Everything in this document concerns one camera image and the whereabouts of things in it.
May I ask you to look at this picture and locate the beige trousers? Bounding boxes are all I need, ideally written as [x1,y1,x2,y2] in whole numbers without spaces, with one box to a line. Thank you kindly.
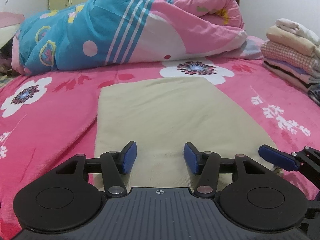
[95,77,274,188]

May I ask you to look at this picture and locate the folded clothes stack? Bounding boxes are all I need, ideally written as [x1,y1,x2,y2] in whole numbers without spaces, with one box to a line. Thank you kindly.
[260,18,319,94]

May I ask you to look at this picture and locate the pink floral bed sheet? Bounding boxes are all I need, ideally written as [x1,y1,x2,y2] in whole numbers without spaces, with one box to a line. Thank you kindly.
[1,57,319,239]

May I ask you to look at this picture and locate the patterned pillow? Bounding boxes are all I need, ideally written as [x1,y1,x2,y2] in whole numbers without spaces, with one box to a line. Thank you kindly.
[0,73,15,88]

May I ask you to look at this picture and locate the blue pink floral quilt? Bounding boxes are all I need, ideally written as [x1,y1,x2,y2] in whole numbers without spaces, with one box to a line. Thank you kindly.
[11,0,261,75]

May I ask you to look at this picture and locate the sleeping person head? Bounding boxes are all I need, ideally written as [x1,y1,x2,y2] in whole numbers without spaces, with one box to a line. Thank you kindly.
[0,38,13,75]

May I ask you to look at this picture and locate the pink white headboard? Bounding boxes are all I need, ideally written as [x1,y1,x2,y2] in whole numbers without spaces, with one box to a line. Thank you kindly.
[0,12,25,48]

